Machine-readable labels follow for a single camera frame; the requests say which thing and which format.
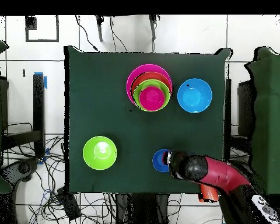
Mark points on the dark blue bowl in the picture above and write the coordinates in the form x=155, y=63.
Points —
x=157, y=161

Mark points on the orange cup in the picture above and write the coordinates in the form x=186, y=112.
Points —
x=208, y=193

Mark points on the small crimson bowl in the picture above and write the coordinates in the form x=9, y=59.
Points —
x=151, y=98

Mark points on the green bowl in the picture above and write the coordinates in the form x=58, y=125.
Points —
x=99, y=152
x=137, y=93

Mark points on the orange bowl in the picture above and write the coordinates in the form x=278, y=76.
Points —
x=149, y=75

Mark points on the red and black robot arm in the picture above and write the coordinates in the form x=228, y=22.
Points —
x=224, y=175

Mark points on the light blue bowl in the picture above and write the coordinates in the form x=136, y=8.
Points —
x=194, y=95

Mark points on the dark green tablecloth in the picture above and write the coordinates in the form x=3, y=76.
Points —
x=95, y=112

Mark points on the large pink bowl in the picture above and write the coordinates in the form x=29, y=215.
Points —
x=144, y=68

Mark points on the black metal stand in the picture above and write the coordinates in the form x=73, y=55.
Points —
x=245, y=105
x=39, y=105

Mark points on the black power strip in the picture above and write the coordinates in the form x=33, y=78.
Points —
x=68, y=205

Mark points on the black stand leg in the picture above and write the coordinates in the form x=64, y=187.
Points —
x=99, y=28
x=152, y=25

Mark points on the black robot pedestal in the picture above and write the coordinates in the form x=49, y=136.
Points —
x=142, y=210

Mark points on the grey square frame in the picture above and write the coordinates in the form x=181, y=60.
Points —
x=42, y=40

